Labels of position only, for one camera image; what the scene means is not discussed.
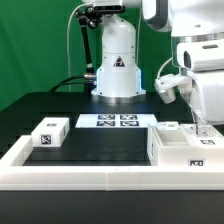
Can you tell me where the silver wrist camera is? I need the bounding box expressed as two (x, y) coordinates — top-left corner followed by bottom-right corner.
(154, 74), (187, 104)

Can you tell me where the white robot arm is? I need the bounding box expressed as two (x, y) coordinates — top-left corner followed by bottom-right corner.
(82, 0), (224, 134)

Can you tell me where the white cabinet top block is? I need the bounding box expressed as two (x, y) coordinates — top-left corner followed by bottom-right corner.
(31, 117), (70, 147)

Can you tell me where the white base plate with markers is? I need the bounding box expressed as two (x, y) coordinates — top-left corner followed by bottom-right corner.
(75, 114), (157, 128)

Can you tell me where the white cabinet body box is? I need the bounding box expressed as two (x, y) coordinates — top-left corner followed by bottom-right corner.
(147, 124), (224, 167)

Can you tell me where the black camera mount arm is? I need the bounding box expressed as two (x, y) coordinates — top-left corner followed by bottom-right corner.
(74, 5), (103, 81)

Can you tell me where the black cable bundle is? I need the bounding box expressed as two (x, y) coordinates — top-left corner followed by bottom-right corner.
(49, 75), (97, 93)

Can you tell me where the white cabinet door panel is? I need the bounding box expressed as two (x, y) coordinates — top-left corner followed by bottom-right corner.
(157, 121), (179, 131)
(180, 124), (224, 148)

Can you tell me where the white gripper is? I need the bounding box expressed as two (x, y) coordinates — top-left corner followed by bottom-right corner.
(177, 41), (224, 136)

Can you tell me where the white U-shaped fence frame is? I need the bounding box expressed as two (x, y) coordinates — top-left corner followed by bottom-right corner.
(0, 135), (224, 191)

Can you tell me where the white cable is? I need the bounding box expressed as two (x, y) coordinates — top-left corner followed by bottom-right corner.
(66, 2), (88, 93)

